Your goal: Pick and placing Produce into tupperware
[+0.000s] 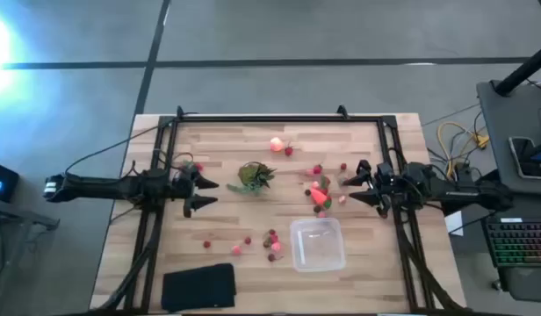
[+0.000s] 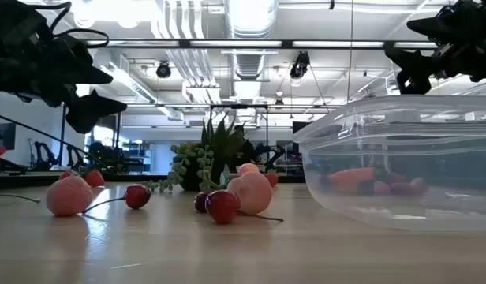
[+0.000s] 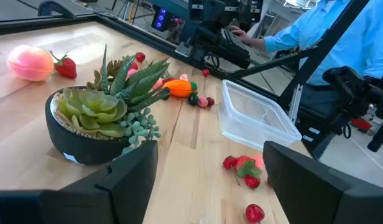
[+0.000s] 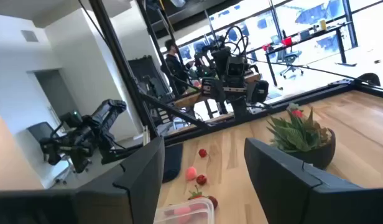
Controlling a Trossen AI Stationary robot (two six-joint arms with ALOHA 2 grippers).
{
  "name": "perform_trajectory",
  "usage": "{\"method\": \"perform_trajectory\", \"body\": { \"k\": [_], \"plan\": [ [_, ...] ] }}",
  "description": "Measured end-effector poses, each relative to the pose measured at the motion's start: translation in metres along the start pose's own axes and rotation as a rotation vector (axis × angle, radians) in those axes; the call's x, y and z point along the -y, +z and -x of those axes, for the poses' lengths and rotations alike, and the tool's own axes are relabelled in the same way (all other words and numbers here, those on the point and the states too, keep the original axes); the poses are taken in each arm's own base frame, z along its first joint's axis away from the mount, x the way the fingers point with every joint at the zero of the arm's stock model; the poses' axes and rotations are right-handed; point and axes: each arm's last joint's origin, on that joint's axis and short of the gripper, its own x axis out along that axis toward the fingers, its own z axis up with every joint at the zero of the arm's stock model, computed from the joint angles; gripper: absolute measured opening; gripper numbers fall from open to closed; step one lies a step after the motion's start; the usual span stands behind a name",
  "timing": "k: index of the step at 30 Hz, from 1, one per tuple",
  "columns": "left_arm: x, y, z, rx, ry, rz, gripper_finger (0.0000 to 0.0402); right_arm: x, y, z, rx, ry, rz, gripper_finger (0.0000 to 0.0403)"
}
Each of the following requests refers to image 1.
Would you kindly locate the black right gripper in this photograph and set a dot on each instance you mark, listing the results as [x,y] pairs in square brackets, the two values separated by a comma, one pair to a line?
[387,186]

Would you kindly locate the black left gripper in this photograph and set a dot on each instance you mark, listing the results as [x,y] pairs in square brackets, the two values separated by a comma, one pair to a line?
[187,186]

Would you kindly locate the small pink toy peach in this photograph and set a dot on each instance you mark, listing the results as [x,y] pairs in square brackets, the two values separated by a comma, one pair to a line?
[276,246]
[342,199]
[322,214]
[315,184]
[236,250]

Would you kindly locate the orange toy carrot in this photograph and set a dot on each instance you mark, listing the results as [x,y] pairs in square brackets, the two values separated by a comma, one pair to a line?
[318,196]

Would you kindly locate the large pink-orange toy peach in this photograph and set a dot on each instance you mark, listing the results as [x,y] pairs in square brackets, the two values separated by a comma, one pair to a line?
[276,144]

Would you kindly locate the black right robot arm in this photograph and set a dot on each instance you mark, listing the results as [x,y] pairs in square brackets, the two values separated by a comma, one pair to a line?
[463,191]

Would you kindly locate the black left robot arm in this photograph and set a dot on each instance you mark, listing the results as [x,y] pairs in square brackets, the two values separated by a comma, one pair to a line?
[99,188]

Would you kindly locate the clear plastic tupperware container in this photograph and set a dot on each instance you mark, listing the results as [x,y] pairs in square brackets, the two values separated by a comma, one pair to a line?
[316,246]

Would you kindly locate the small potted succulent plant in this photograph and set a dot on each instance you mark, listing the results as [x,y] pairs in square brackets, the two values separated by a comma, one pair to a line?
[253,175]

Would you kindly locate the black folded cloth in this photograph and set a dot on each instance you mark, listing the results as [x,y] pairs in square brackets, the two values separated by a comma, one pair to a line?
[198,287]

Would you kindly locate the white paper sheet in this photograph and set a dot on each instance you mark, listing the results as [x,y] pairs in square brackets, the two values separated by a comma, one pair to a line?
[454,224]

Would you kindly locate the grey side desk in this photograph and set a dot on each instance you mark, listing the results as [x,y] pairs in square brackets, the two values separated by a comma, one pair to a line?
[499,131]

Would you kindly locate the black smartphone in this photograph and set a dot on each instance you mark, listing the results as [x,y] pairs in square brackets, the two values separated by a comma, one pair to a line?
[523,158]

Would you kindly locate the backlit RGB keyboard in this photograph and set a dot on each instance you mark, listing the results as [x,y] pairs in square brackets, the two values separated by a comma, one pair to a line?
[521,241]

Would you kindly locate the grey metal side stand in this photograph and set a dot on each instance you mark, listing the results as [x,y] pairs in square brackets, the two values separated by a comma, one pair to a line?
[29,219]

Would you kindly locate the dark office chair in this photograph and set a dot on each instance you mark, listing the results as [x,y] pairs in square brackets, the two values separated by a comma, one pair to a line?
[525,283]

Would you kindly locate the black box with blue light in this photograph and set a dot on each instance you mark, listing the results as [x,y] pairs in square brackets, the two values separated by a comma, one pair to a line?
[7,175]

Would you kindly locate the black pole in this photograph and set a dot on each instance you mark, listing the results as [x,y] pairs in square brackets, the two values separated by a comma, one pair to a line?
[523,70]

